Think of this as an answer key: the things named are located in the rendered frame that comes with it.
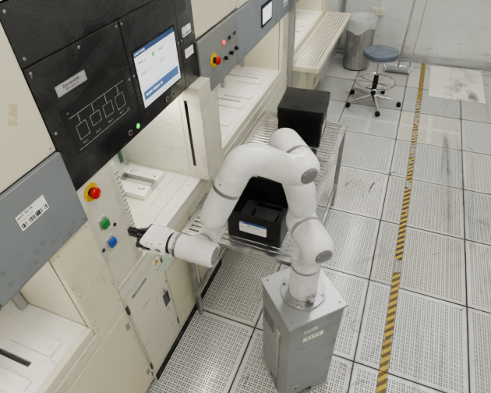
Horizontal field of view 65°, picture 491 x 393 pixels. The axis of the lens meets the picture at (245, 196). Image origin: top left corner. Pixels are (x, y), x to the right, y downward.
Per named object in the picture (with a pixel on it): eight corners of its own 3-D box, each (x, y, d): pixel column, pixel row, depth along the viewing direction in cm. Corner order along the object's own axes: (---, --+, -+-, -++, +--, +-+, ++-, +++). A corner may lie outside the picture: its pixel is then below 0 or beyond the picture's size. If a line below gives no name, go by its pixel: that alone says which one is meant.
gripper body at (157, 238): (168, 262, 131) (140, 253, 134) (183, 240, 138) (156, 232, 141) (165, 247, 126) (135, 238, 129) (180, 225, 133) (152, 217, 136)
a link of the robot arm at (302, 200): (302, 259, 144) (284, 229, 155) (331, 246, 144) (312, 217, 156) (277, 158, 109) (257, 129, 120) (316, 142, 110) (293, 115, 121)
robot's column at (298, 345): (328, 382, 212) (348, 305, 162) (283, 405, 205) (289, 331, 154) (303, 338, 232) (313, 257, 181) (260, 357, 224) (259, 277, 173)
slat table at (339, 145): (288, 345, 229) (294, 263, 179) (197, 313, 247) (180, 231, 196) (334, 203, 318) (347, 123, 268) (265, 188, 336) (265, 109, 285)
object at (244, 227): (227, 234, 194) (224, 209, 183) (248, 199, 213) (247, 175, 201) (280, 249, 186) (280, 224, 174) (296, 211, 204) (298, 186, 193)
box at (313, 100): (319, 148, 247) (323, 113, 230) (276, 142, 254) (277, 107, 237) (326, 125, 267) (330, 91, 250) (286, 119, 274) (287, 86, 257)
